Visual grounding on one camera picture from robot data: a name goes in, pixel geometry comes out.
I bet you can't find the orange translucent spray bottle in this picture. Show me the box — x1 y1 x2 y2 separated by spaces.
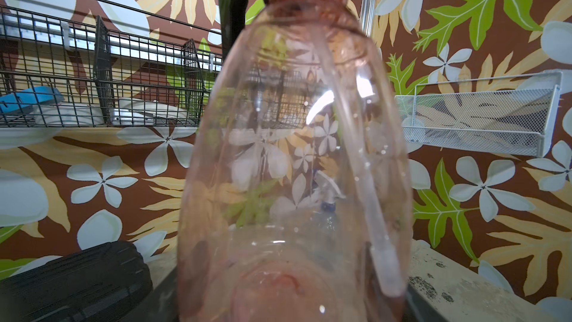
177 0 413 321

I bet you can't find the clear blue spray bottle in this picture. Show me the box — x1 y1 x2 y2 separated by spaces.
311 170 345 272

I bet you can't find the blue round item in basket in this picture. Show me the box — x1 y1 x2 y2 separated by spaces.
1 86 64 116

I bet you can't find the black plastic case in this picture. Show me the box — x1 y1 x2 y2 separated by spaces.
1 241 153 321

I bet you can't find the black wire wall basket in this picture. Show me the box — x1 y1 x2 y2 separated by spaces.
1 0 222 128

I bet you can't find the white wire basket right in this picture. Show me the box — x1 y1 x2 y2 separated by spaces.
396 70 565 157

